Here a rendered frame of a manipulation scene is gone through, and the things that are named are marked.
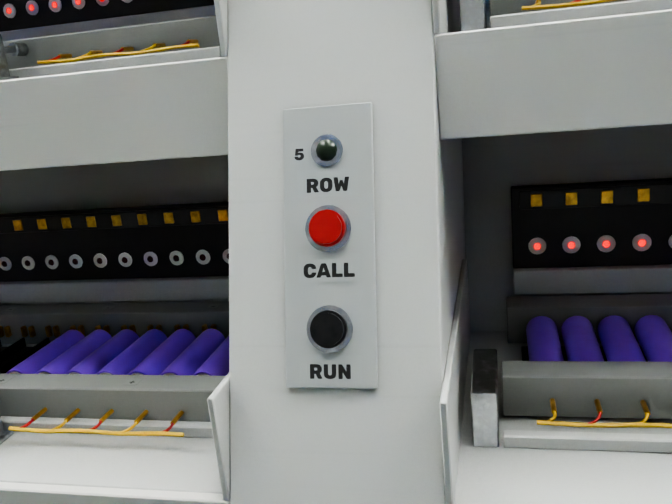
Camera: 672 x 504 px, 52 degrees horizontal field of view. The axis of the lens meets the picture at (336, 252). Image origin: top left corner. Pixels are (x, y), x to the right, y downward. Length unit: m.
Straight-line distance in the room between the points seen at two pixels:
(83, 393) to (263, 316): 0.13
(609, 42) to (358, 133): 0.11
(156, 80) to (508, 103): 0.16
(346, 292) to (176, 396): 0.12
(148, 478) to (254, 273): 0.11
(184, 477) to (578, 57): 0.26
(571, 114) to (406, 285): 0.10
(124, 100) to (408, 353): 0.18
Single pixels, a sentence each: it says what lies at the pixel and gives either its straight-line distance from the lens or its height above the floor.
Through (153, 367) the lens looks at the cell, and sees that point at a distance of 0.43.
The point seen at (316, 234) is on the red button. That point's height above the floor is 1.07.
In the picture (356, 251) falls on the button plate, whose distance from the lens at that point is 0.29.
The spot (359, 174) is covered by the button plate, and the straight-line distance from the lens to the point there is 0.30.
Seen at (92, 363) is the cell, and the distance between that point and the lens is 0.45.
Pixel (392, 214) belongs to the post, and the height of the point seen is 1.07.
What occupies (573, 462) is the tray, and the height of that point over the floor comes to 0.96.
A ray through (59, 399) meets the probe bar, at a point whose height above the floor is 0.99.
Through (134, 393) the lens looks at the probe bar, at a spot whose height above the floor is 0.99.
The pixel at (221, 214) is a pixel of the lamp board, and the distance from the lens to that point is 0.48.
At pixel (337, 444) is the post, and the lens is 0.30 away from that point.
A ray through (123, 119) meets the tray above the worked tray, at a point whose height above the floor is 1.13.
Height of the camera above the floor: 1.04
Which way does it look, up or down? 4 degrees up
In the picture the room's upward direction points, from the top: 1 degrees counter-clockwise
